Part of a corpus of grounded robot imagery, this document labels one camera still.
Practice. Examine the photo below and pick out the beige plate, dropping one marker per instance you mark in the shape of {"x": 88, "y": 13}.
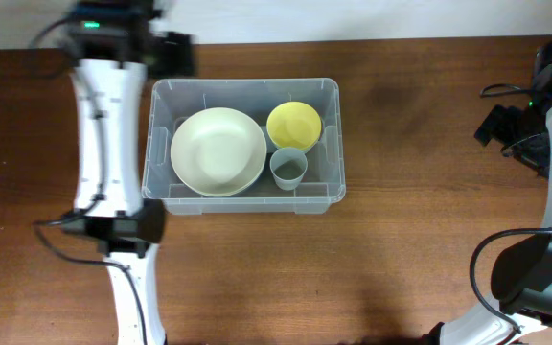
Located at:
{"x": 221, "y": 178}
{"x": 214, "y": 126}

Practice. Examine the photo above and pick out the grey cup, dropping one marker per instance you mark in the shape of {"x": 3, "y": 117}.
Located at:
{"x": 288, "y": 167}

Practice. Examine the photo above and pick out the yellow bowl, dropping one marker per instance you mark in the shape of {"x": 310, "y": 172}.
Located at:
{"x": 294, "y": 125}

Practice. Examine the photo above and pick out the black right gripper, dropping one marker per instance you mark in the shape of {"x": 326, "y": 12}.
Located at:
{"x": 496, "y": 125}

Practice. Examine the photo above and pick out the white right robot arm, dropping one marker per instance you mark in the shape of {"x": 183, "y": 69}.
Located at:
{"x": 511, "y": 271}

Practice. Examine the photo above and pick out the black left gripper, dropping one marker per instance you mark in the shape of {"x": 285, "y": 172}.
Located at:
{"x": 179, "y": 56}

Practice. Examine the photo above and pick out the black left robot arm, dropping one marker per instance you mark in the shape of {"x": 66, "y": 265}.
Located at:
{"x": 115, "y": 46}

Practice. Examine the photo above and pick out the clear plastic storage bin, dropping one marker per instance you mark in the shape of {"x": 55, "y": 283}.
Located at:
{"x": 174, "y": 100}

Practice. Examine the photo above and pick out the green bowl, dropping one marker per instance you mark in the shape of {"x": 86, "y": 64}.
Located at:
{"x": 315, "y": 144}

